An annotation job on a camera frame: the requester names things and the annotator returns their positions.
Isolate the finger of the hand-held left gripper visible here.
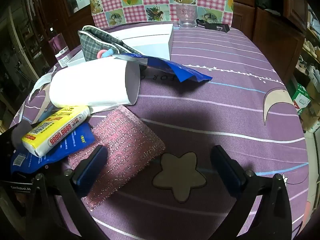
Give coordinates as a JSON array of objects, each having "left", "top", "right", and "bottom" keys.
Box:
[{"left": 11, "top": 120, "right": 33, "bottom": 148}]

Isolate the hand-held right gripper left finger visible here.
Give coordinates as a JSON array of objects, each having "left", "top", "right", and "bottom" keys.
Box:
[{"left": 25, "top": 144, "right": 110, "bottom": 240}]

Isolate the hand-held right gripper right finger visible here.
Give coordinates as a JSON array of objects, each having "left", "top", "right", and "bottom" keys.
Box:
[{"left": 209, "top": 145, "right": 293, "bottom": 240}]

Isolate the blue labelled packet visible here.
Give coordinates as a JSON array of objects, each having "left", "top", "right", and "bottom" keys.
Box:
[{"left": 10, "top": 122, "right": 96, "bottom": 175}]

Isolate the yellow tissue packet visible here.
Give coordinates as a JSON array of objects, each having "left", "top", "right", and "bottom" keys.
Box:
[{"left": 22, "top": 106, "right": 90, "bottom": 158}]

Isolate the pink glitter sponge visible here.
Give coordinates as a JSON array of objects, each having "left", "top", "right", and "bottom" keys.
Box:
[{"left": 68, "top": 105, "right": 167, "bottom": 209}]

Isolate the white paper bag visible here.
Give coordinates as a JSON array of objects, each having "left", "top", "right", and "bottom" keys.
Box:
[{"left": 49, "top": 56, "right": 142, "bottom": 108}]

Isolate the grey plaid cloth pouch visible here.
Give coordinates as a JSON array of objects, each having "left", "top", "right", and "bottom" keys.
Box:
[{"left": 78, "top": 25, "right": 148, "bottom": 63}]

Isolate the blue plastic bag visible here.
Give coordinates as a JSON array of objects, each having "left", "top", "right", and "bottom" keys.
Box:
[{"left": 110, "top": 53, "right": 213, "bottom": 83}]

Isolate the white cardboard box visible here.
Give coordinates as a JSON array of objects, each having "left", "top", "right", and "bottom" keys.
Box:
[{"left": 67, "top": 23, "right": 174, "bottom": 67}]

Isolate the purple printed tablecloth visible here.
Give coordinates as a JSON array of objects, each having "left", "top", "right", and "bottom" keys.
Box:
[{"left": 10, "top": 21, "right": 310, "bottom": 240}]

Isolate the purple labelled bottle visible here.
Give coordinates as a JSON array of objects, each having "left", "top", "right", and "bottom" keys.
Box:
[{"left": 49, "top": 27, "right": 72, "bottom": 68}]

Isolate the dark wooden cabinet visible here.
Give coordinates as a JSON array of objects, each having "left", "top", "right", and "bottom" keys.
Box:
[
  {"left": 0, "top": 0, "right": 93, "bottom": 130},
  {"left": 231, "top": 0, "right": 310, "bottom": 80}
]

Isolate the green white carton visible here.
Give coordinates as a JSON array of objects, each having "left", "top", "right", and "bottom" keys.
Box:
[{"left": 291, "top": 82, "right": 312, "bottom": 115}]

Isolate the pink blue small toy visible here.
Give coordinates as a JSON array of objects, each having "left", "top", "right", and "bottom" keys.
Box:
[{"left": 97, "top": 49, "right": 115, "bottom": 59}]

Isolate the black small device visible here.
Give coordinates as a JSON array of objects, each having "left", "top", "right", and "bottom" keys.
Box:
[{"left": 196, "top": 19, "right": 230, "bottom": 33}]

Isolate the cluttered storage shelf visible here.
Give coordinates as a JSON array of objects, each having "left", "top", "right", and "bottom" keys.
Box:
[{"left": 295, "top": 5, "right": 320, "bottom": 80}]

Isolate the clear glass cup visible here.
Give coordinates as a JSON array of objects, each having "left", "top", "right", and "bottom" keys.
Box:
[{"left": 176, "top": 4, "right": 198, "bottom": 28}]

